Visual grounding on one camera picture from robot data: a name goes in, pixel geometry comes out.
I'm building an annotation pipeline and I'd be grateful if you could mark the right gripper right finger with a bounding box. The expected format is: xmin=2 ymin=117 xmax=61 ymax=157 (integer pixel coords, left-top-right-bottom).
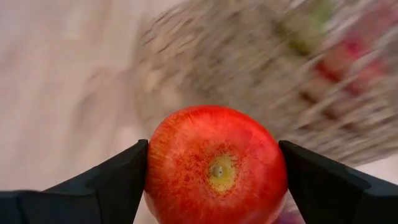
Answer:
xmin=279 ymin=139 xmax=398 ymax=224

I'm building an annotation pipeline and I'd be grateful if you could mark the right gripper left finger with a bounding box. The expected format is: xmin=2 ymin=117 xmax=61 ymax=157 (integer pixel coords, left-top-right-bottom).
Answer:
xmin=0 ymin=139 xmax=149 ymax=224

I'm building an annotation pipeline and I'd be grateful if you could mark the red apple with yellow stem pit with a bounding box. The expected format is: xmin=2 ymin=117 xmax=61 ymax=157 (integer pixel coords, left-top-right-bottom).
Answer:
xmin=143 ymin=105 xmax=289 ymax=224

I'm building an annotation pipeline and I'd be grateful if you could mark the small red apple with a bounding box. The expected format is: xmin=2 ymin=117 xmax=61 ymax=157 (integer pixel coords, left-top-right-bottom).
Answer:
xmin=313 ymin=30 xmax=392 ymax=94

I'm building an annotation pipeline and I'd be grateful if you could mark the green pear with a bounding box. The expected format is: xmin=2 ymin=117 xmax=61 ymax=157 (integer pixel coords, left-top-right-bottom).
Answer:
xmin=276 ymin=0 xmax=333 ymax=57

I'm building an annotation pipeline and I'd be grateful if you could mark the woven straw basket with handles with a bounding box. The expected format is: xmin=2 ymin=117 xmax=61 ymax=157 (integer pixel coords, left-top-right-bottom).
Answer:
xmin=130 ymin=0 xmax=398 ymax=167

